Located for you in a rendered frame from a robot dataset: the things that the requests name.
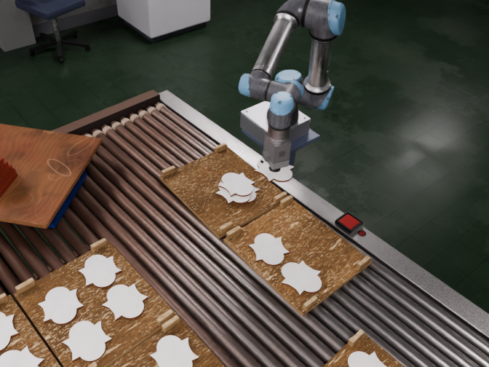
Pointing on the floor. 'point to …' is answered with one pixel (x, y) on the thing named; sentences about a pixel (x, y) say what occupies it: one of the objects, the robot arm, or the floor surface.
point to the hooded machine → (164, 17)
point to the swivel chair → (44, 11)
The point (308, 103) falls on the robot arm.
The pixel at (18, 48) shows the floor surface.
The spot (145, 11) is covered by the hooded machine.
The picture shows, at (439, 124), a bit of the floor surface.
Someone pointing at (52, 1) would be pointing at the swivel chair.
